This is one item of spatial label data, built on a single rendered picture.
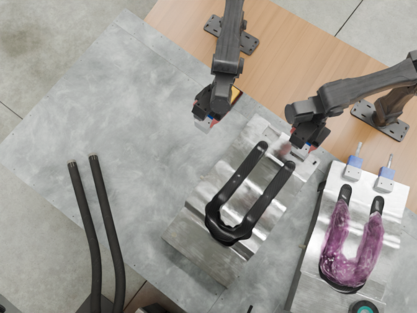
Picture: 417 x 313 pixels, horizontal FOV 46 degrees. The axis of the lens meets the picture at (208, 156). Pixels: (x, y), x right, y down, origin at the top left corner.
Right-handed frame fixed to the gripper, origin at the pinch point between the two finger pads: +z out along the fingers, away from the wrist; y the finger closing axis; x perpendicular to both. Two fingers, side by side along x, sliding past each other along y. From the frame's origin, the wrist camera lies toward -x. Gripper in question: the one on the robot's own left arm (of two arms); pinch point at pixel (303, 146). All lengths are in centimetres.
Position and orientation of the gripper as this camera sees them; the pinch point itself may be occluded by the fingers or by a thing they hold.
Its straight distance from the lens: 156.3
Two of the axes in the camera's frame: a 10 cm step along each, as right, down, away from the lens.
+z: -1.3, 5.8, 8.1
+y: 7.8, 5.6, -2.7
